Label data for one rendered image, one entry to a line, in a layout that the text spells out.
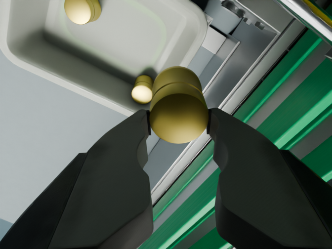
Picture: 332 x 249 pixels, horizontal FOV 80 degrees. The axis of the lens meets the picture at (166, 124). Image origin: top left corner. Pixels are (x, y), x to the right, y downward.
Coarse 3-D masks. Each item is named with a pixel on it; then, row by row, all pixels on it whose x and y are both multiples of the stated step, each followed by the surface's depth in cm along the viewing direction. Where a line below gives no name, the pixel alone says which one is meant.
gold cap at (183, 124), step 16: (160, 80) 13; (176, 80) 12; (192, 80) 12; (160, 96) 11; (176, 96) 10; (192, 96) 10; (160, 112) 11; (176, 112) 11; (192, 112) 11; (160, 128) 11; (176, 128) 11; (192, 128) 11
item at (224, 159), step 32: (224, 128) 9; (224, 160) 9; (256, 160) 8; (224, 192) 6; (256, 192) 6; (288, 192) 6; (224, 224) 6; (256, 224) 5; (288, 224) 5; (320, 224) 5
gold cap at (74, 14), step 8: (72, 0) 24; (80, 0) 24; (88, 0) 25; (96, 0) 28; (64, 8) 25; (72, 8) 25; (80, 8) 25; (88, 8) 25; (96, 8) 27; (72, 16) 25; (80, 16) 25; (88, 16) 25; (96, 16) 28; (80, 24) 26
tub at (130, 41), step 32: (0, 0) 22; (32, 0) 25; (64, 0) 28; (128, 0) 28; (160, 0) 28; (0, 32) 24; (32, 32) 28; (64, 32) 30; (96, 32) 30; (128, 32) 30; (160, 32) 30; (192, 32) 26; (32, 64) 26; (64, 64) 30; (96, 64) 33; (128, 64) 33; (160, 64) 33; (96, 96) 29; (128, 96) 32
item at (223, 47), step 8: (208, 16) 24; (208, 24) 25; (208, 32) 32; (216, 32) 32; (208, 40) 32; (216, 40) 32; (224, 40) 32; (232, 40) 30; (208, 48) 33; (216, 48) 33; (224, 48) 31; (232, 48) 28; (216, 56) 33; (224, 56) 30; (208, 64) 34; (216, 64) 31; (224, 64) 29; (208, 72) 33; (216, 72) 30; (200, 80) 35; (208, 80) 31
